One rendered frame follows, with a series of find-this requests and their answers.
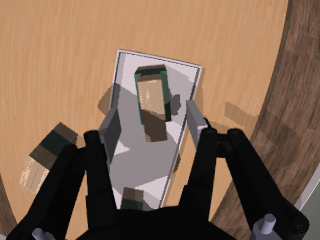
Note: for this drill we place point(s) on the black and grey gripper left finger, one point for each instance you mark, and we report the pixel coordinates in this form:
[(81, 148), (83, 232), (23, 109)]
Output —
[(49, 215)]

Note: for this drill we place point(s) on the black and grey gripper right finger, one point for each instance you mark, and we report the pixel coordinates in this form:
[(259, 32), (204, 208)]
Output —
[(274, 216)]

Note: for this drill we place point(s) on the white shallow tray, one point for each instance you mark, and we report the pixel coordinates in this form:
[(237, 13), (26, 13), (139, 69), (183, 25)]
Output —
[(137, 164)]

